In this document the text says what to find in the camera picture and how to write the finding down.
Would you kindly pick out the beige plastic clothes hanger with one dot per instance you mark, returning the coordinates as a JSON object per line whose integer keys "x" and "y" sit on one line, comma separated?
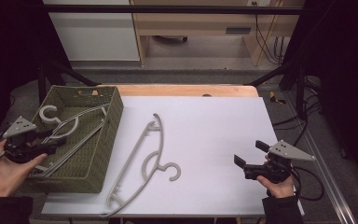
{"x": 84, "y": 114}
{"x": 160, "y": 140}
{"x": 74, "y": 148}

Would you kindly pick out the aluminium floor rail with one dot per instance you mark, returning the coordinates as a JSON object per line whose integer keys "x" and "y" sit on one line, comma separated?
{"x": 329, "y": 177}

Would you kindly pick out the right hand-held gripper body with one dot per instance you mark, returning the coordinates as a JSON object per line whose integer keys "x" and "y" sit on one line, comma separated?
{"x": 276, "y": 169}

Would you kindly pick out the grey chair base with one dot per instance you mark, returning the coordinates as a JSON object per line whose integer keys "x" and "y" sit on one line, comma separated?
{"x": 171, "y": 38}

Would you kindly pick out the yellow and black tool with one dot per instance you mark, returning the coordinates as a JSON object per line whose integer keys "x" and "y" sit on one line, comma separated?
{"x": 275, "y": 98}

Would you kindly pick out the dark curtain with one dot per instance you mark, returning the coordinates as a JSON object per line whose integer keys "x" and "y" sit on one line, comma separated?
{"x": 9, "y": 46}
{"x": 345, "y": 77}

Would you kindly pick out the white cabinet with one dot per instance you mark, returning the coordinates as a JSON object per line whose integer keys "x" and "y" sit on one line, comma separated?
{"x": 96, "y": 37}

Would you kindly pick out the person's left hand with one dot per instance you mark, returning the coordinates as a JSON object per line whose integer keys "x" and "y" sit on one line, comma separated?
{"x": 9, "y": 175}

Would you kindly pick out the green woven basket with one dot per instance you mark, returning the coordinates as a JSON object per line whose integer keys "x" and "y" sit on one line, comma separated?
{"x": 105, "y": 155}

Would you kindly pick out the person's right hand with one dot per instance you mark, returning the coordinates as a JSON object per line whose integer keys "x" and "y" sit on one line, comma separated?
{"x": 279, "y": 189}

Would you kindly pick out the light wooden desk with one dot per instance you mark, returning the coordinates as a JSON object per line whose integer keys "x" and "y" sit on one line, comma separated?
{"x": 199, "y": 23}

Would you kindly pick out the black horizontal frame bar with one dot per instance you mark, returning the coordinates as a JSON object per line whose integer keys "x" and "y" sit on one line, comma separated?
{"x": 167, "y": 9}

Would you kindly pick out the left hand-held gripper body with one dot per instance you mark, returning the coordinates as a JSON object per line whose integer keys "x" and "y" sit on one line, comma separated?
{"x": 20, "y": 146}

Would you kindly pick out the white table mat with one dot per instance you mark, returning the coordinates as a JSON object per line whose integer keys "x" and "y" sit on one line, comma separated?
{"x": 211, "y": 146}

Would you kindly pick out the black metal stand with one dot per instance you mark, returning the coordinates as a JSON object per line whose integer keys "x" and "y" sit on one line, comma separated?
{"x": 292, "y": 71}
{"x": 59, "y": 70}

